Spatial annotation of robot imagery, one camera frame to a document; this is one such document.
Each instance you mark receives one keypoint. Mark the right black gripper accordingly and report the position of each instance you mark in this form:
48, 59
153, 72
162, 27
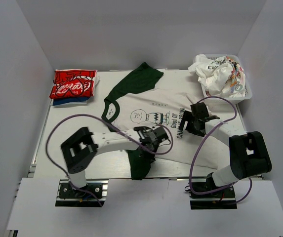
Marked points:
188, 116

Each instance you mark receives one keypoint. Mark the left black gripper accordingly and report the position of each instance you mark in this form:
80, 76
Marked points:
156, 146

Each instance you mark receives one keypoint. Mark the green and white t shirt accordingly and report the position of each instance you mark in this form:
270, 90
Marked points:
136, 101

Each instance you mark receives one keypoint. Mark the white colourful print t shirt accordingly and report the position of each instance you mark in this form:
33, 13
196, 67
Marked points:
220, 76

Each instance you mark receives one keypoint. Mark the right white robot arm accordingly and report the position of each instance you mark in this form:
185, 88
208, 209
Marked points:
247, 150

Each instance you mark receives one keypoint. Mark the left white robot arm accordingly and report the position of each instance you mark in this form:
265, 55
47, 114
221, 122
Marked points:
81, 148

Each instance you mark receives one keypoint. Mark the folded white shirt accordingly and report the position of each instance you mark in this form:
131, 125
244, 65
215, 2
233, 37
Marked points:
96, 82

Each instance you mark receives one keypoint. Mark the folded blue shirt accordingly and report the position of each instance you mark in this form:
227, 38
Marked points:
70, 101

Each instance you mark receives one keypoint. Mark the folded red coca-cola shirt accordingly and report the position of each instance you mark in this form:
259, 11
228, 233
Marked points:
73, 83

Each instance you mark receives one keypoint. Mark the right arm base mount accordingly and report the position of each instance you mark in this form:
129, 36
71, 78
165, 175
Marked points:
220, 200

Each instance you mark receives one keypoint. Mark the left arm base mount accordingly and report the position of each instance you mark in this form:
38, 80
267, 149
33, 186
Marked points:
69, 197

